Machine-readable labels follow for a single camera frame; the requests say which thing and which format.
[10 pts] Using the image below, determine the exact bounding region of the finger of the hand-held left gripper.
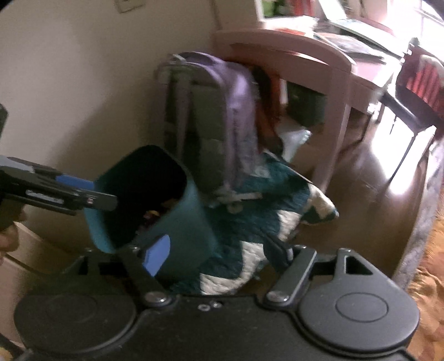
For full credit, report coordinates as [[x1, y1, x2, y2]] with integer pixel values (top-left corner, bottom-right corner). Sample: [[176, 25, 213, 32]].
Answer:
[[21, 187, 118, 216], [7, 157, 96, 192]]

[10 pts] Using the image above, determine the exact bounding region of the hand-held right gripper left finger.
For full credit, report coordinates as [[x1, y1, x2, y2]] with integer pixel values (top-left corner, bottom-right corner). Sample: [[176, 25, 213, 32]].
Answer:
[[64, 234, 174, 308]]

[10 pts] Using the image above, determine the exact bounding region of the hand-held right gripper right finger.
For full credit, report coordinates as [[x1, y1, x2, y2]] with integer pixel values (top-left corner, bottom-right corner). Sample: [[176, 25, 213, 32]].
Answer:
[[265, 238, 382, 303]]

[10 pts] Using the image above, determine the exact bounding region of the teal bin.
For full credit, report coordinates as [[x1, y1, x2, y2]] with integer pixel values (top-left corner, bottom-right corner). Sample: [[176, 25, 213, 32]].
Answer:
[[83, 144, 218, 282]]

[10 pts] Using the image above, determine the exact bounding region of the person's left hand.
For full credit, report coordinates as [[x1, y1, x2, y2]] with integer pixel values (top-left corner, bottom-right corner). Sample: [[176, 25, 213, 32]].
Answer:
[[0, 210, 27, 266]]

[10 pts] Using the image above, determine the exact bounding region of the teal and white quilt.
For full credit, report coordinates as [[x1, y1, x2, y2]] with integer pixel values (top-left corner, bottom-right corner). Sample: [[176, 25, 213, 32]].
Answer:
[[169, 152, 341, 296]]

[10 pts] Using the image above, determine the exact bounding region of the cardboard box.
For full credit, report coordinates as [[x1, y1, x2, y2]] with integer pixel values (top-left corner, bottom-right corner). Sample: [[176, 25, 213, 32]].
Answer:
[[0, 221, 89, 349]]

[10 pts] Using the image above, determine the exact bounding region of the white plastic bag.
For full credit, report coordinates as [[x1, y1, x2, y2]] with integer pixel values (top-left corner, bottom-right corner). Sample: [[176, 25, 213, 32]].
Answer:
[[277, 127, 313, 164]]

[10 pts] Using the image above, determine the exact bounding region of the orange blanket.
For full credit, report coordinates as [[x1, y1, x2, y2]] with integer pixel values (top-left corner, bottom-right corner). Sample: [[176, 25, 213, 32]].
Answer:
[[404, 208, 444, 361]]

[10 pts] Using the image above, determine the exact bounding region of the purple and grey backpack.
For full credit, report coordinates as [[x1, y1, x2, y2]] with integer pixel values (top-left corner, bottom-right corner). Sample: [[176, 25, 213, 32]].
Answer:
[[154, 51, 265, 209]]

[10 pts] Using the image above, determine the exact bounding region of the dark green box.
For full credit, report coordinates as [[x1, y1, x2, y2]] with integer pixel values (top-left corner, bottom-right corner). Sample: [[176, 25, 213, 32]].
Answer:
[[286, 81, 328, 127]]

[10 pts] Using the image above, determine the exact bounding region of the pink wooden desk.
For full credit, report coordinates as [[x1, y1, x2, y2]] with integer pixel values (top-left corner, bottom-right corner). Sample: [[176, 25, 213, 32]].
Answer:
[[211, 14, 407, 195]]

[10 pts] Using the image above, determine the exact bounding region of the dark chair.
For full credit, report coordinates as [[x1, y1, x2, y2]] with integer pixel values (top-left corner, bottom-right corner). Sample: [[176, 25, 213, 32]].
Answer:
[[379, 36, 444, 182]]

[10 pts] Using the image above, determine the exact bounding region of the stack of papers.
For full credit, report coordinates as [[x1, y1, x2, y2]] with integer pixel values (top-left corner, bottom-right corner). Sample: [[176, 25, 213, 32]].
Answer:
[[312, 17, 399, 65]]

